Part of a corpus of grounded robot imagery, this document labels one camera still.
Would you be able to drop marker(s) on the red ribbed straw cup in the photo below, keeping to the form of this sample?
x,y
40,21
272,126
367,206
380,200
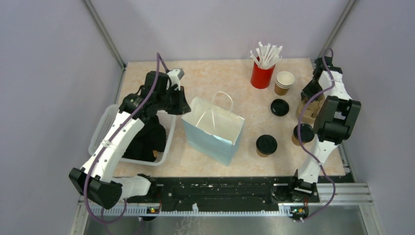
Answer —
x,y
261,78

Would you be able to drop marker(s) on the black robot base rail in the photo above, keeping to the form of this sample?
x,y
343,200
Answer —
x,y
237,194

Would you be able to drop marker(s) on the black cloth in basket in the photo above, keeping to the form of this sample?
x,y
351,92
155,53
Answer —
x,y
148,142

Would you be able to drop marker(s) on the stacked brown paper cups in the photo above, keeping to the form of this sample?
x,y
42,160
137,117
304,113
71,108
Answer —
x,y
284,82

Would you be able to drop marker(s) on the white wrapped straws bundle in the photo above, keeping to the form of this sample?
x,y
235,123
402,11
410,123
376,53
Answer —
x,y
266,55

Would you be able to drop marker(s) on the black plastic cup lid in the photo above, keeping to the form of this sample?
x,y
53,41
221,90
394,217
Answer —
x,y
306,132

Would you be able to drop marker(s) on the cardboard cup carrier tray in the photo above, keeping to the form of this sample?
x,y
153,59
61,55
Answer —
x,y
312,110

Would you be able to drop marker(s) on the light blue paper bag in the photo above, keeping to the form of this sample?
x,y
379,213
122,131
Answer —
x,y
213,130

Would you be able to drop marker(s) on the clear plastic basket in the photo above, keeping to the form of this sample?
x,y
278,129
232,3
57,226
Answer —
x,y
108,118

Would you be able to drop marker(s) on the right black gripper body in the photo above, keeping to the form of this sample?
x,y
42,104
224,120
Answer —
x,y
311,89

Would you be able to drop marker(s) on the stack of black lids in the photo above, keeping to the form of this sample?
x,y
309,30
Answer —
x,y
279,107

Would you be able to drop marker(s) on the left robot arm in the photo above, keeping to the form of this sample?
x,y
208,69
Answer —
x,y
95,180

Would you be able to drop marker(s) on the brown paper coffee cup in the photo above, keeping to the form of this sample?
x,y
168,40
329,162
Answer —
x,y
295,140

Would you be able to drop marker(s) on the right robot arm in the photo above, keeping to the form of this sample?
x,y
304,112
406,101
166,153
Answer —
x,y
333,123

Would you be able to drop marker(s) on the white toothed cable rail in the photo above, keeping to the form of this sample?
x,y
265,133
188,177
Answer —
x,y
136,210

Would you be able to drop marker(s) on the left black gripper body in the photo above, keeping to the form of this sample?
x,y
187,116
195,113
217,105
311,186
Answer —
x,y
171,100

